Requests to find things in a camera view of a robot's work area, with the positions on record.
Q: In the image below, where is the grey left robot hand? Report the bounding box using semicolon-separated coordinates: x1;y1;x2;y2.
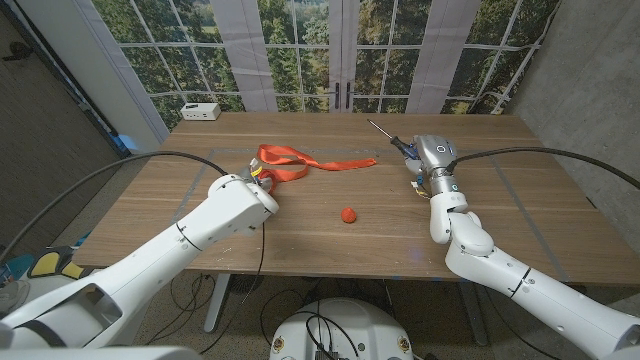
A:
238;163;275;195

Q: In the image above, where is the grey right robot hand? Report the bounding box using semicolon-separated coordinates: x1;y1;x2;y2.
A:
398;133;458;177

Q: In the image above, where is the blue black handled screwdriver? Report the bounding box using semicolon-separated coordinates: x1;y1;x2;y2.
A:
367;118;421;160

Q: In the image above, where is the orange ribbon roll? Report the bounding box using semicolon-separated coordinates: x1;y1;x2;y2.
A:
257;144;377;194

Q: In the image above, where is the black round base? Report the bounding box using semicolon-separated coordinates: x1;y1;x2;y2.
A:
227;273;265;295

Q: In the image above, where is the white table leg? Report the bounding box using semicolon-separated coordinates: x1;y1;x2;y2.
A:
203;273;232;334

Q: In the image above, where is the printed window backdrop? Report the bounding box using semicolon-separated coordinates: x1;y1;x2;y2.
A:
74;0;564;146

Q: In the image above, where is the grey table leg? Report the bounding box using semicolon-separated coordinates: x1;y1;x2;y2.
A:
457;282;489;347

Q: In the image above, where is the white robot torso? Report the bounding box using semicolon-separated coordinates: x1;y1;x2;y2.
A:
268;297;415;360

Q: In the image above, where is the yellow black foot pedal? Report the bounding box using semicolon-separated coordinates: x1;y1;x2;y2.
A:
27;249;61;279
59;259;94;282

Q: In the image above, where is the white robot body edge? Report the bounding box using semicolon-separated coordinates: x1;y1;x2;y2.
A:
0;346;204;360

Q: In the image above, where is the teal floor object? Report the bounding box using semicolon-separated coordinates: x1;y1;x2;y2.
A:
7;253;34;281

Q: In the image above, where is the grey white sneaker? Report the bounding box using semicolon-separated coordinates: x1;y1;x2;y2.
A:
0;279;31;314

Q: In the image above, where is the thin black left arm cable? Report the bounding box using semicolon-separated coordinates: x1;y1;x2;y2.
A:
198;222;266;355

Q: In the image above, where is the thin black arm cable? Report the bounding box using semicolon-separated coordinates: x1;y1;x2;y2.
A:
198;222;266;355
479;284;551;360

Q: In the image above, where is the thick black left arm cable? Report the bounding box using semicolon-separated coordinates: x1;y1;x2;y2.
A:
0;149;230;264

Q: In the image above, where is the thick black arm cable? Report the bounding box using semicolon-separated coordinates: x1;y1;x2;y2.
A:
444;146;640;191
0;149;230;264

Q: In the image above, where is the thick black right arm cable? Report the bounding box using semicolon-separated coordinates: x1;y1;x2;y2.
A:
444;146;640;191

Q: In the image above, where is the black floor cable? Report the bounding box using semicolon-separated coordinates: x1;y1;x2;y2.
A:
169;273;217;326

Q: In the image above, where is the black torso cable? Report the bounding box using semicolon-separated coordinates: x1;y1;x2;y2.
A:
259;288;361;360

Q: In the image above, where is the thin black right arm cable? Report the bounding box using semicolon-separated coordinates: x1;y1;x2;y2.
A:
479;284;551;360

